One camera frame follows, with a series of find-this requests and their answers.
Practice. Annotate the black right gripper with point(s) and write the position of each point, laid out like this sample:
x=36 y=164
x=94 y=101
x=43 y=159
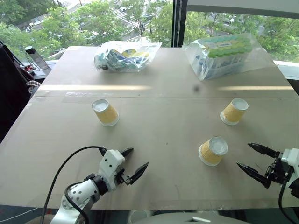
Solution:
x=278 y=172

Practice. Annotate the black fabric chair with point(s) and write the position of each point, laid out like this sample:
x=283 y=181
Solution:
x=11 y=93

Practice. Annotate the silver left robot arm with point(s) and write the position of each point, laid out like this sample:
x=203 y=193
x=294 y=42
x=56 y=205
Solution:
x=80 y=191

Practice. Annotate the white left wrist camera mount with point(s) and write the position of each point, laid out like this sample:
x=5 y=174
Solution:
x=109 y=163

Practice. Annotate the clear black-capped water bottle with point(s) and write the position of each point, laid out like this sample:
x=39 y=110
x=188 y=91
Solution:
x=37 y=58

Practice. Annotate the green-lidded bottle pack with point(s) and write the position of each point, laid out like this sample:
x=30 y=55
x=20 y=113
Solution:
x=226 y=50

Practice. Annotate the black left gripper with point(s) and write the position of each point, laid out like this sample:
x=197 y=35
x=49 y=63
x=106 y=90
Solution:
x=121 y=177

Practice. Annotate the black window post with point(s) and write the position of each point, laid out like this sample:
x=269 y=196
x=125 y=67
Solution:
x=179 y=23

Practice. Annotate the clear bag of blue packets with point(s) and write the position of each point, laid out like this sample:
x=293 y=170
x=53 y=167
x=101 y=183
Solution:
x=126 y=58

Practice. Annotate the yellow ribbed paper cup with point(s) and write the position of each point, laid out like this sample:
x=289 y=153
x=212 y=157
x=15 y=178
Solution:
x=107 y=115
x=211 y=154
x=233 y=113

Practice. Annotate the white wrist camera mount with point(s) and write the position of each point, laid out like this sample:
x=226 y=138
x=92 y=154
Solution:
x=109 y=163
x=292 y=156

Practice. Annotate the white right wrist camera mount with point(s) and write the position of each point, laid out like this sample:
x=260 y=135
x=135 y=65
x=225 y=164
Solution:
x=292 y=156

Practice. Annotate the clear plastic bag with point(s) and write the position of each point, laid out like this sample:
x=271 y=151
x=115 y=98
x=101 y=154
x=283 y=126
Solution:
x=198 y=63

